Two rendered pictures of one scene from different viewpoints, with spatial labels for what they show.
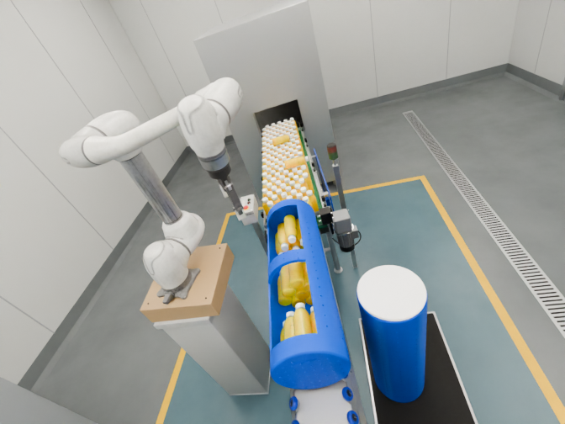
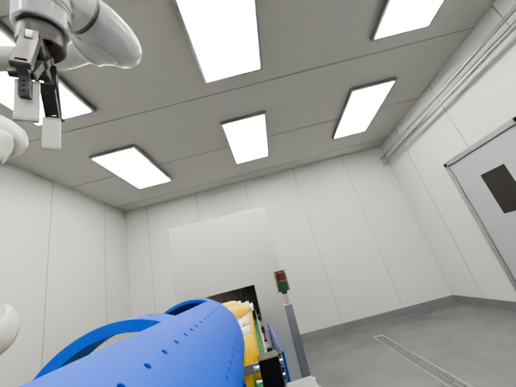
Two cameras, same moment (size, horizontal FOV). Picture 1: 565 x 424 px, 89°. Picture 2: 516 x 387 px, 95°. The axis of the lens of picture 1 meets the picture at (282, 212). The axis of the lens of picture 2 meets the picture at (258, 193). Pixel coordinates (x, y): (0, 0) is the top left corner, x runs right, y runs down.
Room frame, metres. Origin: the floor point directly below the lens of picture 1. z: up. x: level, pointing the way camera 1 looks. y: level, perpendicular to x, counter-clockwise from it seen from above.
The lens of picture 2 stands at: (0.47, -0.09, 1.24)
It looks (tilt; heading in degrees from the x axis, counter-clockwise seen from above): 20 degrees up; 344
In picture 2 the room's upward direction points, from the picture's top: 15 degrees counter-clockwise
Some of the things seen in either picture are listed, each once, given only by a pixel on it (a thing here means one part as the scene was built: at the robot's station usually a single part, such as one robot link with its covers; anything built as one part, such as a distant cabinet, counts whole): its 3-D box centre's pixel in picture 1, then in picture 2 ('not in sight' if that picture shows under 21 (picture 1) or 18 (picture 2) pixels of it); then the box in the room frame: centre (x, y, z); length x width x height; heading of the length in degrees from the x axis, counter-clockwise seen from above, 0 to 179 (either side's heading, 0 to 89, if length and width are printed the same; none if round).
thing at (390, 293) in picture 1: (390, 290); not in sight; (0.70, -0.32, 1.03); 0.28 x 0.28 x 0.01
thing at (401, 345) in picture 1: (394, 341); not in sight; (0.70, -0.32, 0.59); 0.28 x 0.28 x 0.88
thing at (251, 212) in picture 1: (249, 209); not in sight; (1.64, 0.21, 1.05); 0.20 x 0.10 x 0.10; 171
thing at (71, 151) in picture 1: (83, 151); not in sight; (1.13, 0.61, 1.89); 0.18 x 0.14 x 0.13; 59
